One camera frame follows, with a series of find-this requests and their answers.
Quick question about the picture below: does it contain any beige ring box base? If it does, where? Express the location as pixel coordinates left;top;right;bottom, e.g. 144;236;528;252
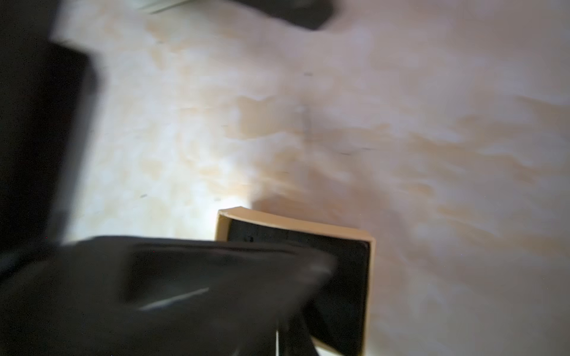
215;207;375;355

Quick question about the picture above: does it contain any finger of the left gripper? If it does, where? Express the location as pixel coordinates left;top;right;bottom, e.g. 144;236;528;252
236;0;335;31
1;1;98;267

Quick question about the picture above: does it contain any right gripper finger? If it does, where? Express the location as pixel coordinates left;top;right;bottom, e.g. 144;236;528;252
1;236;312;355

